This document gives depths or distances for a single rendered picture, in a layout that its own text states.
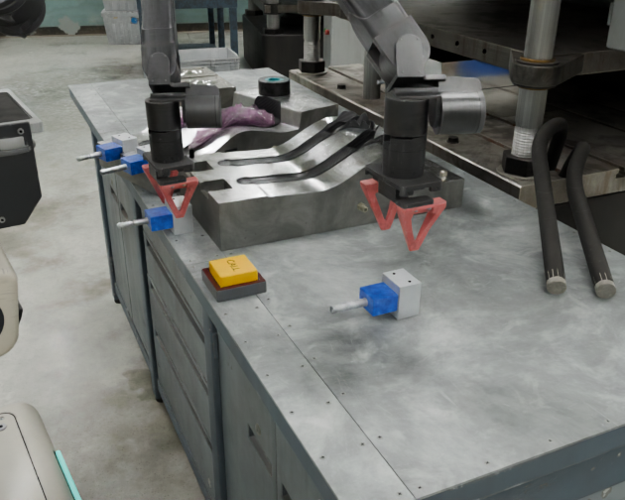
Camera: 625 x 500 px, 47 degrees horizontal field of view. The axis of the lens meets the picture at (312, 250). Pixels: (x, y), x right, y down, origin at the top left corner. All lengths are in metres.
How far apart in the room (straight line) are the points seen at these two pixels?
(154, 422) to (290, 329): 1.19
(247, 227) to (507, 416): 0.57
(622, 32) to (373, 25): 0.79
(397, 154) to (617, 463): 0.48
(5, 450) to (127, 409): 0.58
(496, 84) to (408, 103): 1.22
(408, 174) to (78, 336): 1.81
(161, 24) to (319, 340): 0.61
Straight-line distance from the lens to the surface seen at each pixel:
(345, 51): 5.65
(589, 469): 0.98
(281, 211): 1.26
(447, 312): 1.08
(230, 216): 1.23
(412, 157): 0.95
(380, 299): 1.02
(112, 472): 2.03
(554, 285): 1.16
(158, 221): 1.31
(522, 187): 1.65
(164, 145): 1.26
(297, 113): 1.69
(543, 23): 1.63
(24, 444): 1.73
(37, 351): 2.56
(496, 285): 1.18
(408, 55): 0.94
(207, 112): 1.24
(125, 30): 7.84
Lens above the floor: 1.35
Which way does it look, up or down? 26 degrees down
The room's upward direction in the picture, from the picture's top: straight up
